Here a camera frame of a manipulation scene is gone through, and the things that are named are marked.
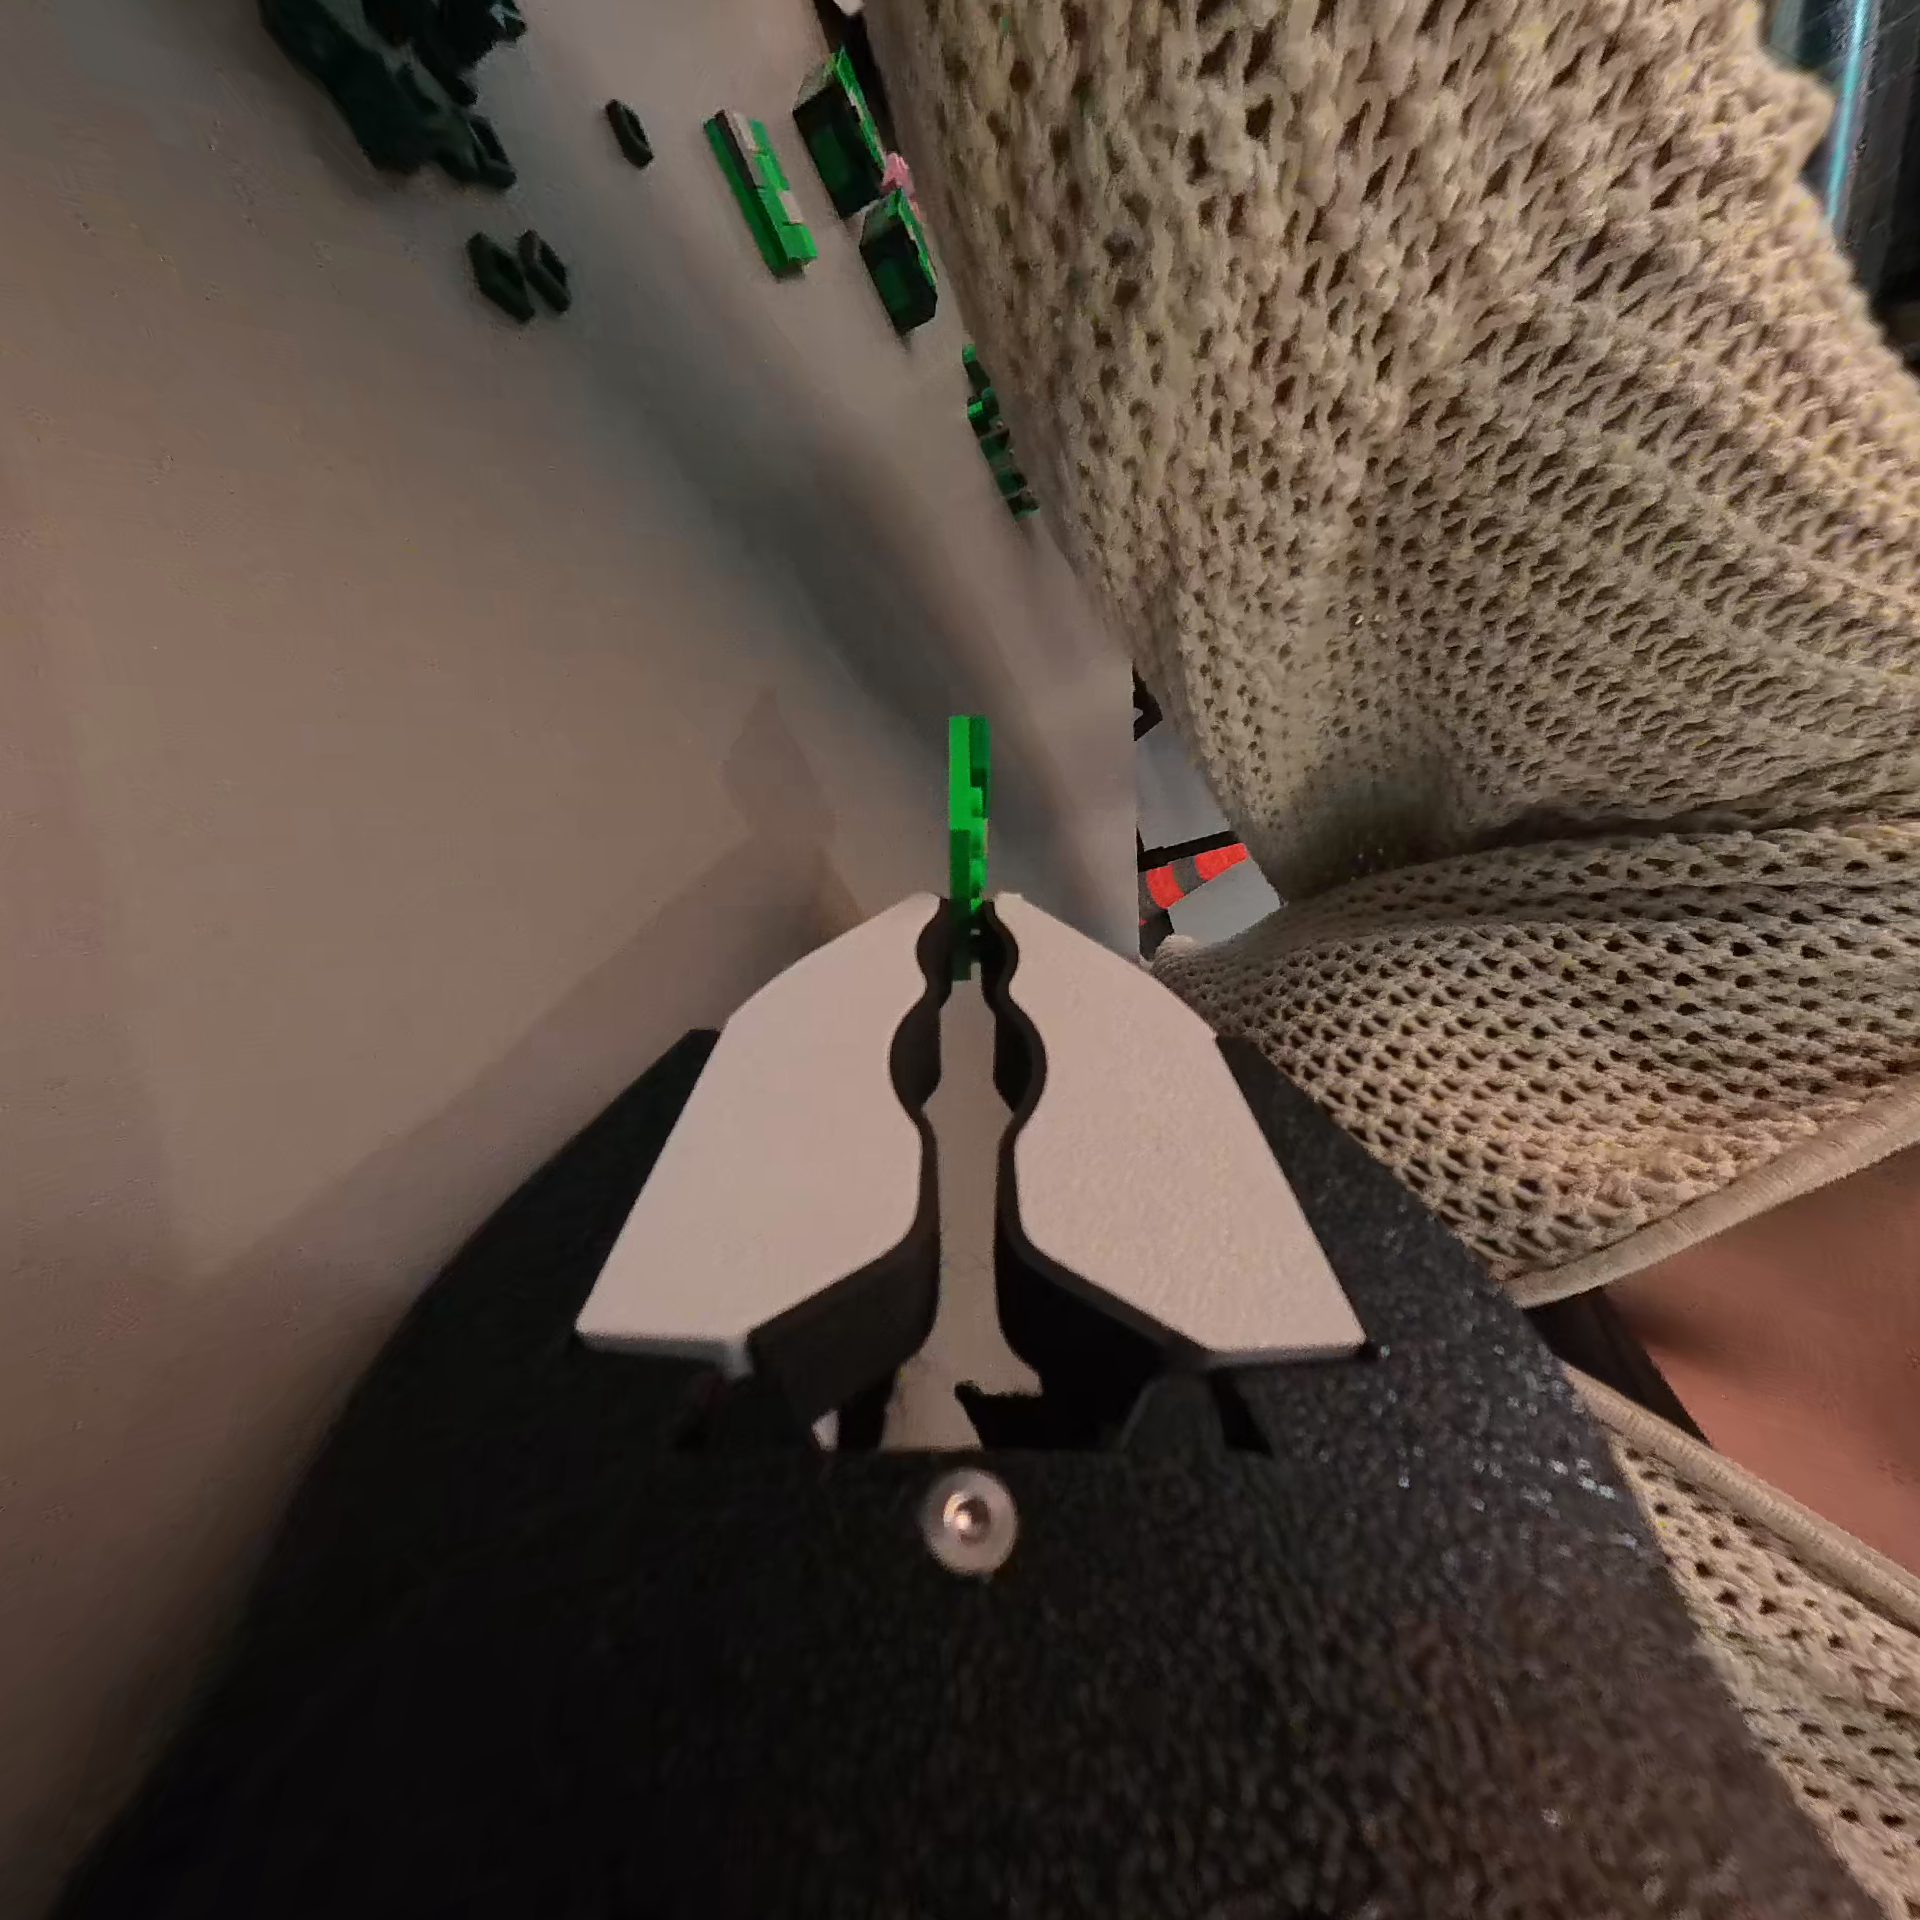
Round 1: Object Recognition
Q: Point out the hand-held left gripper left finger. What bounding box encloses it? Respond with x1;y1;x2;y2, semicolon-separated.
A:
573;895;963;1449

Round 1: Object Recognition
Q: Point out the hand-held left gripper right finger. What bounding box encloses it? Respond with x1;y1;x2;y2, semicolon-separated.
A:
959;892;1368;1449

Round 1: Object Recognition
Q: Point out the bright green lego base plate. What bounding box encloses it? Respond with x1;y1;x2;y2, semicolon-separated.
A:
944;714;999;986

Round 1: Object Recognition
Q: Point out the person's right forearm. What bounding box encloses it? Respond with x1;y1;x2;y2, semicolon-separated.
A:
867;0;1920;903

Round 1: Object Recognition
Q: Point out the green lego creeper model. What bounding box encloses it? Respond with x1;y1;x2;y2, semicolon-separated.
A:
959;344;1039;521

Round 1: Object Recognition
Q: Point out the dark green lego cube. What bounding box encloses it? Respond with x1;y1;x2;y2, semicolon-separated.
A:
790;45;886;223
859;193;941;336

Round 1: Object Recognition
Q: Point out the tiled green lego panel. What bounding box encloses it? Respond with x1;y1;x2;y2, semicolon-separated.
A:
704;112;821;281

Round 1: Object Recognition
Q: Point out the pile of dark green lego pieces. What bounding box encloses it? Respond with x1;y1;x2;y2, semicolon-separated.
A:
257;0;655;327

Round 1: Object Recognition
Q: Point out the person's left arm, knit sleeve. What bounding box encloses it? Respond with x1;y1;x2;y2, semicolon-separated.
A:
1153;816;1920;1920

